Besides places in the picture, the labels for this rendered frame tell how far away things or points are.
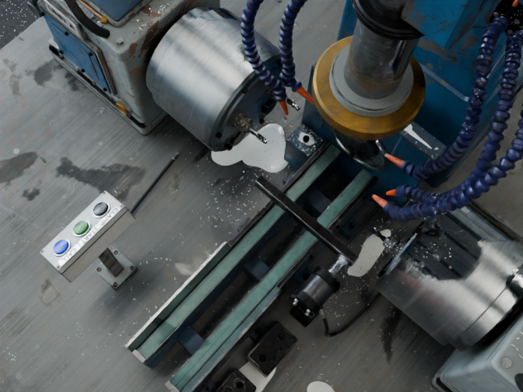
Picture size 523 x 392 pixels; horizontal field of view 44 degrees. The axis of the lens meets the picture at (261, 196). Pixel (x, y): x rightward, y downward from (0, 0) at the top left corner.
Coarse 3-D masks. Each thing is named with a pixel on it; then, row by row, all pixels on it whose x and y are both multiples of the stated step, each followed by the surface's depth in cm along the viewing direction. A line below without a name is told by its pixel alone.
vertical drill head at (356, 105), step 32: (384, 0) 78; (320, 64) 103; (352, 64) 94; (384, 64) 89; (416, 64) 103; (320, 96) 101; (352, 96) 99; (384, 96) 98; (416, 96) 101; (352, 128) 100; (384, 128) 99
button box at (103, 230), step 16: (112, 208) 121; (96, 224) 120; (112, 224) 121; (128, 224) 124; (80, 240) 119; (96, 240) 120; (112, 240) 123; (48, 256) 119; (64, 256) 118; (80, 256) 119; (96, 256) 122; (64, 272) 118; (80, 272) 121
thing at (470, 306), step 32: (448, 224) 112; (480, 224) 113; (416, 256) 112; (448, 256) 111; (480, 256) 110; (512, 256) 111; (384, 288) 119; (416, 288) 113; (448, 288) 111; (480, 288) 109; (512, 288) 110; (416, 320) 119; (448, 320) 112; (480, 320) 111
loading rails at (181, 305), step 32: (320, 160) 143; (288, 192) 140; (320, 192) 148; (352, 192) 140; (256, 224) 137; (352, 224) 147; (224, 256) 135; (256, 256) 142; (288, 256) 135; (192, 288) 132; (224, 288) 142; (256, 288) 132; (160, 320) 129; (192, 320) 138; (224, 320) 130; (256, 320) 130; (160, 352) 133; (192, 352) 135; (224, 352) 126; (192, 384) 124
